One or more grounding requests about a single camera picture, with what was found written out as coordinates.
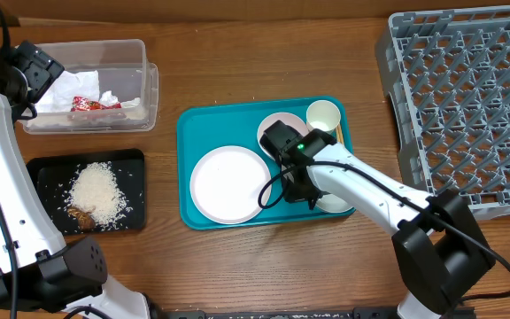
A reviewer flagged large white paper napkin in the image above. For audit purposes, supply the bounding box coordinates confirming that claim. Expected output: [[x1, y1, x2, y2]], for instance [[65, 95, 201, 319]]
[[35, 70, 100, 113]]

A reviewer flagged grey-green bowl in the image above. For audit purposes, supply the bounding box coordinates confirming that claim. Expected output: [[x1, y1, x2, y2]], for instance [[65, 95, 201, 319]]
[[316, 194, 353, 214]]

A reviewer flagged red snack wrapper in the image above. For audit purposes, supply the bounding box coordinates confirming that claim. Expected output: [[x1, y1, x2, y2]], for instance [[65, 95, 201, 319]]
[[71, 96, 121, 112]]

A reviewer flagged large white plate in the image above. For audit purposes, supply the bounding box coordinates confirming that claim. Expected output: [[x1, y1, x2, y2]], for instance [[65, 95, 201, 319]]
[[189, 145, 272, 225]]

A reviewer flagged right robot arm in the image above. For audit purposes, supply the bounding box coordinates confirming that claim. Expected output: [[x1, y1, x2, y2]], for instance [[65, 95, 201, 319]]
[[260, 122, 499, 318]]

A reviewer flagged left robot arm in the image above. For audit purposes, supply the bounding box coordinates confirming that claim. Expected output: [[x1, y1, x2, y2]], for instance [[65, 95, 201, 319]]
[[0, 31, 161, 318]]

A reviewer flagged pink bowl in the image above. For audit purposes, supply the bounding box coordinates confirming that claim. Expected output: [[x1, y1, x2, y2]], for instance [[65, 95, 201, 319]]
[[257, 112, 309, 159]]

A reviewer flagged clear plastic bin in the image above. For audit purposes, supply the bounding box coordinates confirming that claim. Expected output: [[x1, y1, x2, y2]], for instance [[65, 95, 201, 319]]
[[22, 39, 159, 135]]

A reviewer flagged wooden chopstick outer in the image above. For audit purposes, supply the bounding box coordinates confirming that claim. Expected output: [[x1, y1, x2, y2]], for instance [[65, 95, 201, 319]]
[[336, 124, 344, 144]]

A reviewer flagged white paper cup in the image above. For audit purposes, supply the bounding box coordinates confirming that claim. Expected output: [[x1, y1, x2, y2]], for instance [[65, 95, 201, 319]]
[[306, 100, 341, 133]]

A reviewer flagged black tray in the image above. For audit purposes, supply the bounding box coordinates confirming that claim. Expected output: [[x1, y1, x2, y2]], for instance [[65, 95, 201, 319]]
[[27, 149, 146, 236]]

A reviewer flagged teal serving tray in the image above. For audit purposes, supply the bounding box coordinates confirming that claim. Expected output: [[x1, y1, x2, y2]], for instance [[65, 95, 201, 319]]
[[176, 96, 355, 230]]

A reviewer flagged pile of white rice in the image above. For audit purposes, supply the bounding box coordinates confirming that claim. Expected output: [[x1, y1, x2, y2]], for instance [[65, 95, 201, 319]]
[[66, 162, 128, 228]]

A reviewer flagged brown food scrap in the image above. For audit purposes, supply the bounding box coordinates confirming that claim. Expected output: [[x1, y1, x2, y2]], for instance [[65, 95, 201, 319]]
[[66, 206, 96, 231]]

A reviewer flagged grey dish rack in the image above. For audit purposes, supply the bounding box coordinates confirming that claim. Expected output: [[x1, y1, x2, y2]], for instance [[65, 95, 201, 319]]
[[375, 5, 510, 220]]

